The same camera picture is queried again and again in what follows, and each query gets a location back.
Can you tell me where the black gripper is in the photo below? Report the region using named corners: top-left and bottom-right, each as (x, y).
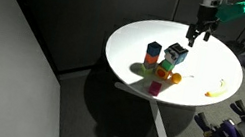
top-left (183, 1), bottom-right (224, 52)

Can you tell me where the blue block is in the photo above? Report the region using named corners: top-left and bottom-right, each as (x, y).
top-left (145, 40), bottom-right (164, 59)

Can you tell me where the plain orange block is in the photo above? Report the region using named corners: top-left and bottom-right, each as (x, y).
top-left (143, 51), bottom-right (161, 67)

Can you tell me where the grey block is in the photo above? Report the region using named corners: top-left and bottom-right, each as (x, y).
top-left (142, 59), bottom-right (158, 71)

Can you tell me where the light green block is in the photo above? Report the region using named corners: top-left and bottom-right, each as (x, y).
top-left (138, 63), bottom-right (157, 77)

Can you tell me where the magenta cube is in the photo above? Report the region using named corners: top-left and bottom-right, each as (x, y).
top-left (146, 79), bottom-right (164, 98)

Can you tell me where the yellow round toy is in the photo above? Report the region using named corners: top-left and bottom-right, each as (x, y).
top-left (169, 71), bottom-right (184, 86)

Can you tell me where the yellow banana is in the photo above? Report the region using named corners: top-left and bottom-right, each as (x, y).
top-left (204, 76), bottom-right (231, 101)

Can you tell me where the black clamp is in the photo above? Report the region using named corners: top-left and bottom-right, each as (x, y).
top-left (227, 97), bottom-right (245, 120)
top-left (190, 110), bottom-right (222, 137)

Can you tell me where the white table leg base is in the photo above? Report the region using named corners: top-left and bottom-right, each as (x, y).
top-left (105, 80), bottom-right (179, 137)

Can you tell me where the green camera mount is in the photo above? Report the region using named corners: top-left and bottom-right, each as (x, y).
top-left (214, 0), bottom-right (245, 28)

